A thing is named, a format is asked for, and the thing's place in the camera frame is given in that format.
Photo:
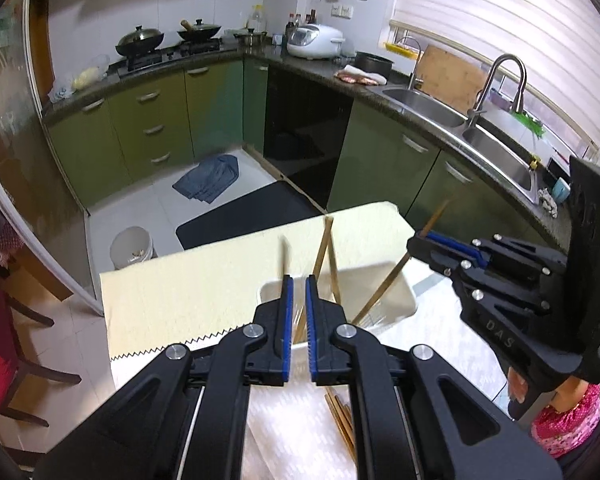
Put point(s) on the white patterned tablecloth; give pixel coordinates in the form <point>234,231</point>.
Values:
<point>300,430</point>

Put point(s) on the black gas stove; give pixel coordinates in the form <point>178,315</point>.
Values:
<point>170,57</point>

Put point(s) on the black floor mat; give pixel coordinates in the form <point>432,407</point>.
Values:
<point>250,215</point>

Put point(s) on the black cooking pot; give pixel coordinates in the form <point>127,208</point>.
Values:
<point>374,64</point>

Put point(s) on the pale yellow table cloth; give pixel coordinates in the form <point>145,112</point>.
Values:
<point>180,300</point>

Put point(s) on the black built-in appliance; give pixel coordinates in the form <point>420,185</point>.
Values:
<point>305,135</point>

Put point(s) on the red and white dish cloth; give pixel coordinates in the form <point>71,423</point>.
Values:
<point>360,76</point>

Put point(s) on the white bucket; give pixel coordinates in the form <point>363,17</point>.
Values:
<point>132,250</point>

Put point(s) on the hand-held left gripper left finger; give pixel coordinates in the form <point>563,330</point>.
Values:
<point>286,320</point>

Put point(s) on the tall steel faucet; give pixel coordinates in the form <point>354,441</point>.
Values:
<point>507,62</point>

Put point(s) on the dark sauce bottles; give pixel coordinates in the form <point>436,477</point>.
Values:
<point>294,22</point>

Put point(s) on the person's right forearm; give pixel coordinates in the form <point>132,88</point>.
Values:
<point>570,425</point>

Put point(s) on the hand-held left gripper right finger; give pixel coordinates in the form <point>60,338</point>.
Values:
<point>312,325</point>

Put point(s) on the light blue cup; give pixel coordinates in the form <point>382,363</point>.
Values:
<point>561,189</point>

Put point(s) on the glass sliding door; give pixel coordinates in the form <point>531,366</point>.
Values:
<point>35,185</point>

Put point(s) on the grey sink rag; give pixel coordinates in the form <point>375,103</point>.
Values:
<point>547,204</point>

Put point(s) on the yellow sill tray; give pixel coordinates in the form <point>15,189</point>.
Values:
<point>402,48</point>

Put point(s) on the green base cabinets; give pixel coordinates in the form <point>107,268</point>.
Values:
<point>380,160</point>

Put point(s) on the cooking oil bottle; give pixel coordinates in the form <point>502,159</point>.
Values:
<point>256,17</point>

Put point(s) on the green sink rack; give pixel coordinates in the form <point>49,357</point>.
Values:
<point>530,125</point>

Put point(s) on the wooden cutting board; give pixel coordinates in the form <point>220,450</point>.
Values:
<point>452,80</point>

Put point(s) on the steel double sink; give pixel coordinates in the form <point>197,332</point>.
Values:
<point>500,155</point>

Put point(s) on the blue counter rag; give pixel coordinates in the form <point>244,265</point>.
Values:
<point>61,94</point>

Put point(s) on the black wok with lid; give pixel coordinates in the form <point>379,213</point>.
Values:
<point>140,40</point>

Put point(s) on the person's right hand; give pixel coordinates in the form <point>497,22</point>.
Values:
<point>516,385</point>

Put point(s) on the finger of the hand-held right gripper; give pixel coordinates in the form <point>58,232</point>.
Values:
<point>455,246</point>
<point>440,262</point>

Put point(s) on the plastic bag with yellow food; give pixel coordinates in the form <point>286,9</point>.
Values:
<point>90,75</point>

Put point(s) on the blue-grey floor cloth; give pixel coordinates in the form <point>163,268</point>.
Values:
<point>207,180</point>

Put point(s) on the white wall outlet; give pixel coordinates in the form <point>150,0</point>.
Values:
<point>342,10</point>

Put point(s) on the white rice cooker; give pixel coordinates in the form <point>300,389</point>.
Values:
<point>315,42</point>

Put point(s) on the white window blind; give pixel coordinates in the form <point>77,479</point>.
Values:
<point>505,25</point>

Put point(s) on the small steel faucet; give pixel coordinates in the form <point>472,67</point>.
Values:
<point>416,67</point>

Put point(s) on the white plastic utensil holder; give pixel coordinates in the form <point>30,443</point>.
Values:
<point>380,287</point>

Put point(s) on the small steel pot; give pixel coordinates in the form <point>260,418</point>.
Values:
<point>251,37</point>

